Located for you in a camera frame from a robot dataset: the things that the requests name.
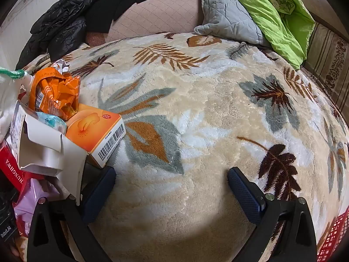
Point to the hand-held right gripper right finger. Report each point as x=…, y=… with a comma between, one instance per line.
x=245, y=196

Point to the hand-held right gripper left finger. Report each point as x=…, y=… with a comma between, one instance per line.
x=99, y=193

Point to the large white medicine box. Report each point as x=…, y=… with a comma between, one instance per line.
x=71, y=152

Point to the red carton box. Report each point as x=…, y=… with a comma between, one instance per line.
x=9, y=169

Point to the orange medicine box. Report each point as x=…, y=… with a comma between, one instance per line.
x=92, y=128

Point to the red mesh basket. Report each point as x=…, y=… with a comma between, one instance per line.
x=334, y=237

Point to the white and blue medicine box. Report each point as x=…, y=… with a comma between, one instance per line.
x=17, y=125

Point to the orange wrapper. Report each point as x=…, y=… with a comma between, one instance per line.
x=51, y=92

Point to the crumpled lilac wrapper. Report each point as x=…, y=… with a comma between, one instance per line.
x=30, y=199

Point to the teal tissue packet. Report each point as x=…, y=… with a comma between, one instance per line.
x=53, y=121

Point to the leaf print blanket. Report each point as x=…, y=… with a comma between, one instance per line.
x=204, y=101

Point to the crumpled white paper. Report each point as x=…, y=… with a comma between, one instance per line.
x=61, y=67

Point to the black puffer jacket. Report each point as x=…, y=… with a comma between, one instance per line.
x=62, y=19

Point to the green quilt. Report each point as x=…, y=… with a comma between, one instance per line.
x=267, y=16

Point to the grey quilted pillow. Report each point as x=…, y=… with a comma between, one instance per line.
x=226, y=13

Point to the brown patterned sofa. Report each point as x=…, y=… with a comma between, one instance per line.
x=163, y=16

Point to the black cloth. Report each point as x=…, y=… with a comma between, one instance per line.
x=114, y=2

